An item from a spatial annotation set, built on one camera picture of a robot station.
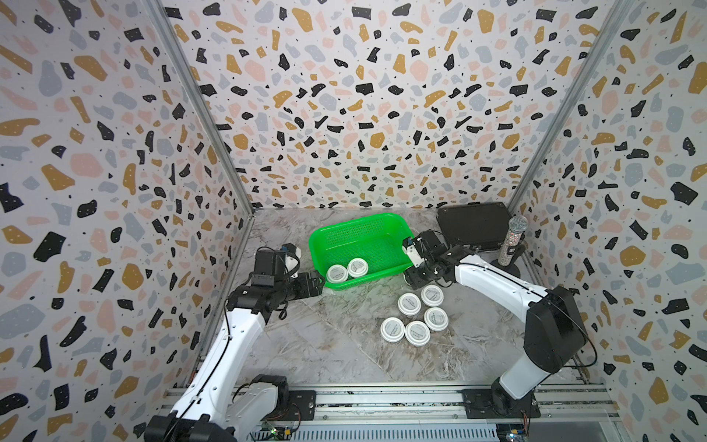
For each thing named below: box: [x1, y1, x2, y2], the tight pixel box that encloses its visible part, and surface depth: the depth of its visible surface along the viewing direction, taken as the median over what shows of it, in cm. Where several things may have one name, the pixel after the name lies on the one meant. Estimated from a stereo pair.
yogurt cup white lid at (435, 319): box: [423, 306, 450, 332], surface depth 85 cm
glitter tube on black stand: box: [489, 214, 530, 278], surface depth 87 cm
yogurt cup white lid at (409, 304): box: [397, 291, 422, 317], surface depth 88 cm
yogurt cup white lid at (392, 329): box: [379, 316, 406, 343], surface depth 83 cm
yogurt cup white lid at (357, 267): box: [347, 257, 370, 279], surface depth 96 cm
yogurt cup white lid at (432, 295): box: [420, 284, 445, 307], surface depth 90 cm
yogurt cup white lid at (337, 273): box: [325, 264, 349, 284], surface depth 94 cm
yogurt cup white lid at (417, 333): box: [405, 320, 431, 348], surface depth 82 cm
